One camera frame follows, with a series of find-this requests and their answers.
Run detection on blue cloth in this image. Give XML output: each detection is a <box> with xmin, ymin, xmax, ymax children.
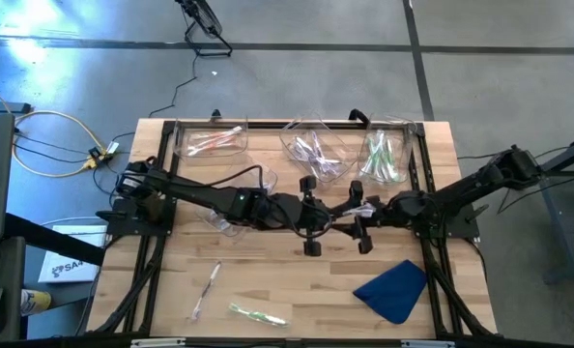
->
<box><xmin>352</xmin><ymin>259</ymin><xmax>429</xmax><ymax>326</ymax></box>

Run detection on yellow white can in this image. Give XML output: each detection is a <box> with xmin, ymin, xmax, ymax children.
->
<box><xmin>19</xmin><ymin>288</ymin><xmax>53</xmax><ymax>317</ymax></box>

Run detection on grey metal table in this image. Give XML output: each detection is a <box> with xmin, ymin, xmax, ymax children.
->
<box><xmin>510</xmin><ymin>131</ymin><xmax>574</xmax><ymax>284</ymax></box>

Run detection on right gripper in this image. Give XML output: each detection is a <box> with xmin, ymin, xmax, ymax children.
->
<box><xmin>333</xmin><ymin>180</ymin><xmax>395</xmax><ymax>256</ymax></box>

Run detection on orange white toothbrush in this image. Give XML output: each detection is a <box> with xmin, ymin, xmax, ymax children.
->
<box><xmin>189</xmin><ymin>126</ymin><xmax>244</xmax><ymax>142</ymax></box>
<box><xmin>188</xmin><ymin>134</ymin><xmax>243</xmax><ymax>152</ymax></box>
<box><xmin>187</xmin><ymin>139</ymin><xmax>240</xmax><ymax>158</ymax></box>

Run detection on green toothbrush bottom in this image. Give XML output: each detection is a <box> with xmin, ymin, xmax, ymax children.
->
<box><xmin>227</xmin><ymin>302</ymin><xmax>290</xmax><ymax>329</ymax></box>

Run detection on white printed box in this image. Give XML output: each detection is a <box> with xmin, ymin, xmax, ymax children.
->
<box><xmin>37</xmin><ymin>223</ymin><xmax>108</xmax><ymax>285</ymax></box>

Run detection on black desk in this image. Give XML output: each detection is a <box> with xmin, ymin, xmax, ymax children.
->
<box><xmin>0</xmin><ymin>211</ymin><xmax>105</xmax><ymax>342</ymax></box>

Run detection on black cable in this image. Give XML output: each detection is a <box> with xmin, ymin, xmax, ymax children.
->
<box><xmin>147</xmin><ymin>53</ymin><xmax>200</xmax><ymax>120</ymax></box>
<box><xmin>455</xmin><ymin>144</ymin><xmax>574</xmax><ymax>214</ymax></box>
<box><xmin>272</xmin><ymin>197</ymin><xmax>336</xmax><ymax>241</ymax></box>

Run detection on white label strip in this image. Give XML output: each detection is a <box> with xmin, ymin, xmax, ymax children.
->
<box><xmin>400</xmin><ymin>339</ymin><xmax>457</xmax><ymax>348</ymax></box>
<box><xmin>129</xmin><ymin>337</ymin><xmax>187</xmax><ymax>348</ymax></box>

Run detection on clear plastic bin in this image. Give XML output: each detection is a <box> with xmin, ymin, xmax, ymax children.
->
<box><xmin>172</xmin><ymin>118</ymin><xmax>250</xmax><ymax>161</ymax></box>
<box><xmin>194</xmin><ymin>153</ymin><xmax>279</xmax><ymax>238</ymax></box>
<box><xmin>278</xmin><ymin>118</ymin><xmax>361</xmax><ymax>189</ymax></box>
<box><xmin>356</xmin><ymin>114</ymin><xmax>417</xmax><ymax>186</ymax></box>

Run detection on toothbrushes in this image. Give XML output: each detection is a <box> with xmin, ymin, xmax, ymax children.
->
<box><xmin>191</xmin><ymin>260</ymin><xmax>223</xmax><ymax>323</ymax></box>

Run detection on black floor fan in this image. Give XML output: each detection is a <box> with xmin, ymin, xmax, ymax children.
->
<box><xmin>174</xmin><ymin>0</ymin><xmax>234</xmax><ymax>58</ymax></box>

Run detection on yellow looped cable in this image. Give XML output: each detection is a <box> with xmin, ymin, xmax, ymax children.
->
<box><xmin>0</xmin><ymin>79</ymin><xmax>113</xmax><ymax>179</ymax></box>

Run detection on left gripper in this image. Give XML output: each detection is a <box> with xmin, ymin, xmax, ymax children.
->
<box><xmin>266</xmin><ymin>175</ymin><xmax>346</xmax><ymax>258</ymax></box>

